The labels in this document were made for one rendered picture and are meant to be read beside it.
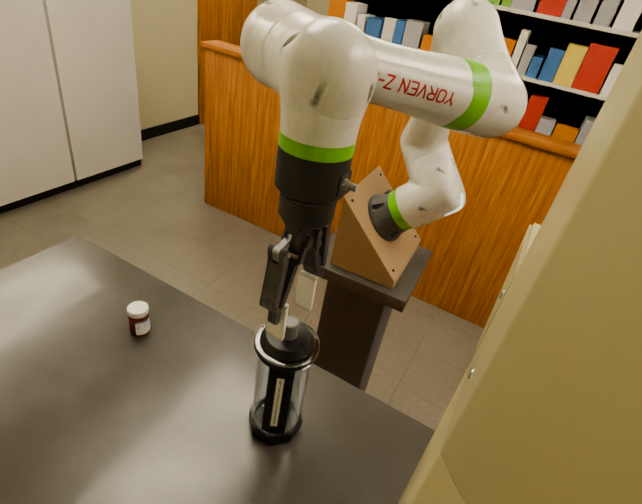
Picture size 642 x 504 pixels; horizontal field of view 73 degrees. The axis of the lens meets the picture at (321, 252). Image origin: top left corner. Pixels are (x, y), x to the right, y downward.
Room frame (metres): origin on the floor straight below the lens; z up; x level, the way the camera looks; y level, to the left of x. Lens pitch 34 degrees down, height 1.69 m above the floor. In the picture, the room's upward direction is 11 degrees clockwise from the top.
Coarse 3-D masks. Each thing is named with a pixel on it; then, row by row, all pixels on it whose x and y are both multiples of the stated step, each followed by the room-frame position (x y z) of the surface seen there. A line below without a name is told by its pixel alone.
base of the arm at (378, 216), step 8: (384, 192) 1.25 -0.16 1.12; (376, 200) 1.14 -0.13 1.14; (384, 200) 1.13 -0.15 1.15; (368, 208) 1.12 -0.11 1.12; (376, 208) 1.13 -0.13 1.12; (384, 208) 1.11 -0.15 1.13; (376, 216) 1.10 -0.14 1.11; (384, 216) 1.09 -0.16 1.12; (376, 224) 1.08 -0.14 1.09; (384, 224) 1.09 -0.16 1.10; (392, 224) 1.08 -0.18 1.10; (384, 232) 1.08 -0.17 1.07; (392, 232) 1.09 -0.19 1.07; (400, 232) 1.10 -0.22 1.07; (392, 240) 1.10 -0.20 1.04
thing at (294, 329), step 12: (288, 324) 0.50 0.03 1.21; (300, 324) 0.54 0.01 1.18; (264, 336) 0.50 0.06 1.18; (288, 336) 0.49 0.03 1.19; (300, 336) 0.51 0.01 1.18; (312, 336) 0.52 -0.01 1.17; (264, 348) 0.48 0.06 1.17; (276, 348) 0.47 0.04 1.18; (288, 348) 0.48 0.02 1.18; (300, 348) 0.48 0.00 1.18; (312, 348) 0.50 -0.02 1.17; (288, 360) 0.46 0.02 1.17
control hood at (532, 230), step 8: (536, 224) 0.39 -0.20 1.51; (528, 232) 0.38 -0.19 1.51; (536, 232) 0.37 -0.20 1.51; (528, 240) 0.36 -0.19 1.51; (520, 248) 0.36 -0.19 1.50; (528, 248) 0.34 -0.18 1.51; (520, 256) 0.33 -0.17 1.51; (512, 264) 0.36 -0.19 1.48; (520, 264) 0.31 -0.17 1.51; (512, 272) 0.32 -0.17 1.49; (512, 280) 0.29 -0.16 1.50; (504, 288) 0.32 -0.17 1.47; (496, 304) 0.32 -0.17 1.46; (488, 320) 0.32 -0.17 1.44
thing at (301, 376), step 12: (264, 324) 0.53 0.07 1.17; (276, 360) 0.46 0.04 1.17; (300, 360) 0.47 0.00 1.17; (264, 372) 0.47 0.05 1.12; (300, 372) 0.47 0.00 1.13; (264, 384) 0.47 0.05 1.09; (300, 384) 0.48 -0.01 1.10; (264, 396) 0.47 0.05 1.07; (300, 396) 0.48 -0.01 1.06; (252, 408) 0.49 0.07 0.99; (300, 408) 0.49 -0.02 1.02; (288, 420) 0.47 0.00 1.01
